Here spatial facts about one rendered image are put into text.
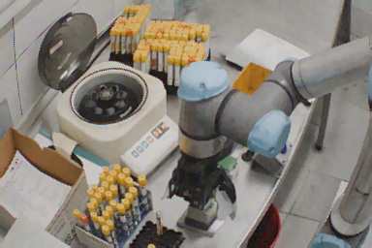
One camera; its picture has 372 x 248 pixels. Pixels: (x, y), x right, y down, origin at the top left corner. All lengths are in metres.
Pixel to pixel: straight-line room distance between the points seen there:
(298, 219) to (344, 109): 0.83
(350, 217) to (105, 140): 0.66
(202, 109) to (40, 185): 0.49
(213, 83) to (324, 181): 1.70
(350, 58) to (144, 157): 0.66
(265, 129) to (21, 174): 0.65
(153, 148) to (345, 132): 1.65
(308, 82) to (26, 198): 0.70
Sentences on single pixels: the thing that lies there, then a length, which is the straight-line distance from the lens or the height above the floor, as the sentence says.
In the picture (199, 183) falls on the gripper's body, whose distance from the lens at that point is 1.10.
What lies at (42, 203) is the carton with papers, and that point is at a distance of 1.27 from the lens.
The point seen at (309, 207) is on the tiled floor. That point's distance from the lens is 2.49.
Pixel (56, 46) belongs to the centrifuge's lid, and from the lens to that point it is 1.49.
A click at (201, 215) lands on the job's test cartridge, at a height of 0.94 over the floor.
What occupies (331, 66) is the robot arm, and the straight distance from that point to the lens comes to 0.94.
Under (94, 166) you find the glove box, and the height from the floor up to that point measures 0.94.
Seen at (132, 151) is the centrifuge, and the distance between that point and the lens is 1.37.
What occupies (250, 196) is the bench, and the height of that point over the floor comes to 0.88.
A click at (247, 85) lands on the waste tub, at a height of 0.91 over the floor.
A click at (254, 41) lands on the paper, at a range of 1.78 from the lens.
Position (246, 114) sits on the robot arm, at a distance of 0.96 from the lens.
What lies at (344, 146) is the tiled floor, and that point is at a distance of 2.81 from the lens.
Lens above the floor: 1.90
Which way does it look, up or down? 43 degrees down
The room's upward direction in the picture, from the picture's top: 1 degrees clockwise
